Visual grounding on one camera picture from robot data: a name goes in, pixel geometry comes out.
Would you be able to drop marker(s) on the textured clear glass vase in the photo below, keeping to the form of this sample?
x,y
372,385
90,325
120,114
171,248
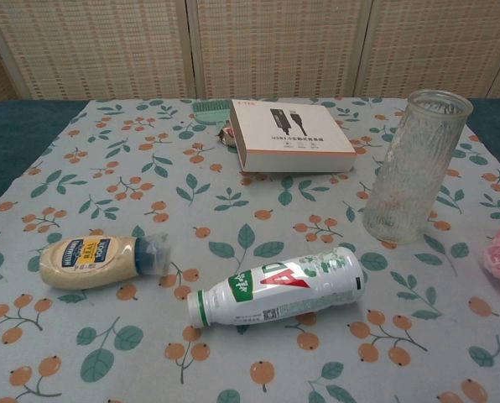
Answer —
x,y
413,168

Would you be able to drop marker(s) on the floral print tablecloth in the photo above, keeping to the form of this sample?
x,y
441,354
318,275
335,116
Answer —
x,y
216,210

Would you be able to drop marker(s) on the small snack wrapper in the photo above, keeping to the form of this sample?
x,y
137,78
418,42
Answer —
x,y
226,135

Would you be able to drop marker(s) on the white AD calcium milk bottle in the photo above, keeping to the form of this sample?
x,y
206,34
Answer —
x,y
275,285

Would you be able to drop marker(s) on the woven folding screen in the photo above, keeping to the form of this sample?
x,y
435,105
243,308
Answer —
x,y
250,46

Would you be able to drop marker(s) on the green plastic brush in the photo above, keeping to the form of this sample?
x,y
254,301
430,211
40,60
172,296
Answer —
x,y
208,112

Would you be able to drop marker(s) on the mayonnaise squeeze bottle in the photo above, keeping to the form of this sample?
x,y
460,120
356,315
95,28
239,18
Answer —
x,y
86,261

